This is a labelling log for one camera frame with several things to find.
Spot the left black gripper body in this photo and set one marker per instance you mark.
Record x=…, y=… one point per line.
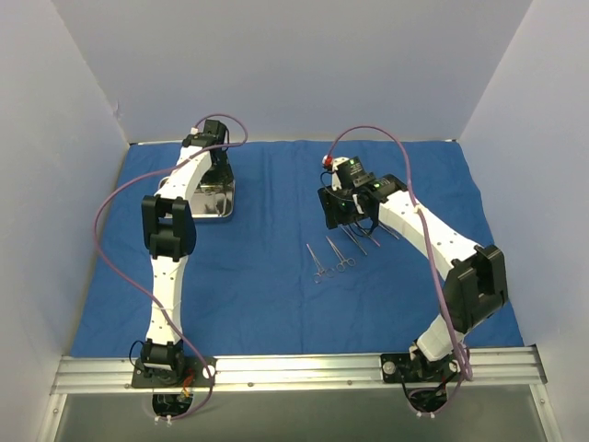
x=220, y=170

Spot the steel tweezers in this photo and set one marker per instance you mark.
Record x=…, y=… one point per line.
x=354, y=239
x=390, y=231
x=368, y=235

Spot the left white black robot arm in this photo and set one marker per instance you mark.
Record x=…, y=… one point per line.
x=169, y=246

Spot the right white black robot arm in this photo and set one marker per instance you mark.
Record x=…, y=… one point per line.
x=469, y=279

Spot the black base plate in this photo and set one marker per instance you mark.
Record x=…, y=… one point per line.
x=405, y=367
x=193, y=374

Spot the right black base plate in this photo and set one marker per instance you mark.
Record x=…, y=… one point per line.
x=405, y=367

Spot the steel instrument tray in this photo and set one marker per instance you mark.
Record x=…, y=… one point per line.
x=186, y=199

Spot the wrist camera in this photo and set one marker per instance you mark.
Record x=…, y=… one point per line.
x=346, y=173
x=213, y=132

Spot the blue surgical drape cloth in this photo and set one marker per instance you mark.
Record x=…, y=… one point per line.
x=248, y=286

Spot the aluminium front rail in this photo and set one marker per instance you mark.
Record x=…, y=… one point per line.
x=491, y=367

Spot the steel hemostat clamp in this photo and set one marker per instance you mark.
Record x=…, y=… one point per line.
x=343, y=262

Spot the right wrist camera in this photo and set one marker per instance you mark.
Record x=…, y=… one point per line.
x=346, y=173

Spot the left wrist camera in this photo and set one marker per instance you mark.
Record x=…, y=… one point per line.
x=213, y=132

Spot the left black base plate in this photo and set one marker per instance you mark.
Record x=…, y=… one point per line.
x=193, y=374

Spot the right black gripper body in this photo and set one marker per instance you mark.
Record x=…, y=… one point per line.
x=332, y=210

